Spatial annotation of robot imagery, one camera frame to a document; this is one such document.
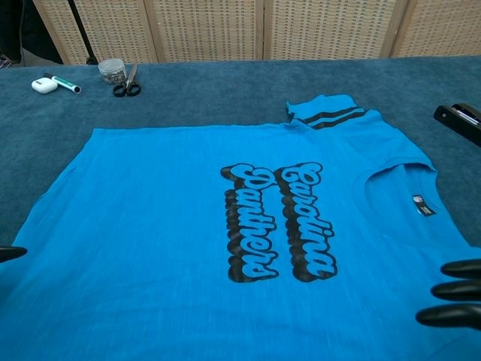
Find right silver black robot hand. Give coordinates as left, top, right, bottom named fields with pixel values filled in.
left=415, top=259, right=481, bottom=331

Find white earbuds case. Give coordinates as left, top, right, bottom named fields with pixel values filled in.
left=31, top=77, right=59, bottom=93

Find black tripod stand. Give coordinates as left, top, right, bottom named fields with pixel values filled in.
left=67, top=0, right=97, bottom=65

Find black stapler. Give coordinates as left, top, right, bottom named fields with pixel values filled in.
left=433, top=103, right=481, bottom=147

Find person in dark trousers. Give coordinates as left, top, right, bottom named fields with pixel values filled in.
left=0, top=0, right=63, bottom=68

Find dark blue table mat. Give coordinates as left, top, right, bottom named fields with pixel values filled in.
left=0, top=55, right=481, bottom=249

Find clear jar of clips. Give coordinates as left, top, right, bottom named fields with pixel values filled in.
left=98, top=58, right=126, bottom=84

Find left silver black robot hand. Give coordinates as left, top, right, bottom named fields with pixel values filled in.
left=0, top=246, right=29, bottom=264

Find green white marker pen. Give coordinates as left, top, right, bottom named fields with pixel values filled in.
left=43, top=71, right=83, bottom=95

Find woven wooden folding screen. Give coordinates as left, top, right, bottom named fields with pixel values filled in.
left=32, top=0, right=481, bottom=65

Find black handled scissors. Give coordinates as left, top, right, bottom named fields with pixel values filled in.
left=112, top=63, right=142, bottom=98

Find blue Carolina Panthers T-shirt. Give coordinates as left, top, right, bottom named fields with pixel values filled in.
left=0, top=93, right=481, bottom=361

